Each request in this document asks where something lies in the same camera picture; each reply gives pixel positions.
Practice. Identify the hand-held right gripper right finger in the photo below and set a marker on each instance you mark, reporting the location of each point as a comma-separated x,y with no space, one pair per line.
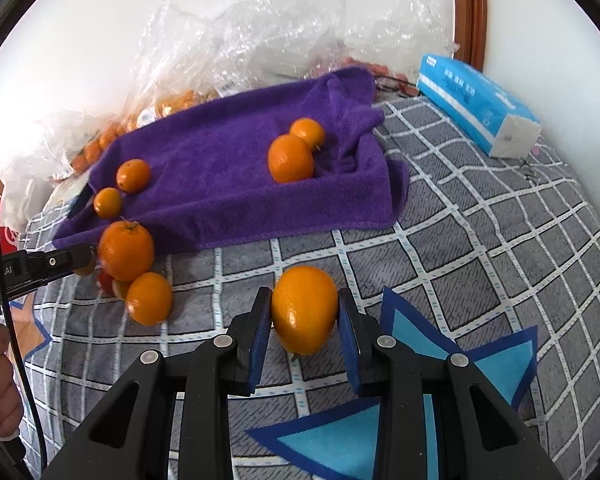
350,345

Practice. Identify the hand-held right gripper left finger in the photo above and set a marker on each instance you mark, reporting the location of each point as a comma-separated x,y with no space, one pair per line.
257,345

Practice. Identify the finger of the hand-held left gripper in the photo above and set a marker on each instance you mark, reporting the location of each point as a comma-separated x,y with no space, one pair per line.
60,261

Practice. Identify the small red fruit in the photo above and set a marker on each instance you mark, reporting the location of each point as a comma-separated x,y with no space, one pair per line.
105,282

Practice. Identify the large orange with stem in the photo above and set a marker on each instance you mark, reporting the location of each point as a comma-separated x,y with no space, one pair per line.
126,251

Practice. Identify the white plastic bag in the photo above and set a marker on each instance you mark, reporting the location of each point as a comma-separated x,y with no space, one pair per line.
25,180

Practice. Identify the pile of small tangerines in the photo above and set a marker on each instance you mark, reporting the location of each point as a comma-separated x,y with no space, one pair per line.
92,150

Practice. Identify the purple towel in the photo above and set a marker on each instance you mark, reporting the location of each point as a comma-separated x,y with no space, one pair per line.
205,170

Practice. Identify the clear bag of oranges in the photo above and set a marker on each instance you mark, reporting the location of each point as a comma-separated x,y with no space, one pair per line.
170,102

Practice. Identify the pile of red cherry tomatoes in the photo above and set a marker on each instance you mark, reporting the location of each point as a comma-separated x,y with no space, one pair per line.
405,87

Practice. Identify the blue tissue pack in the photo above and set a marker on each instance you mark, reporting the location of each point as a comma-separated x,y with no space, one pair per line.
470,95

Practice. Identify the crumpled clear plastic bag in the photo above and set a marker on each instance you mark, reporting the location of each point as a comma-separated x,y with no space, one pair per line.
400,20
260,25

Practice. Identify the brown wooden door frame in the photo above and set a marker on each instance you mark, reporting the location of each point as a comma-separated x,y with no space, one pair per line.
470,10

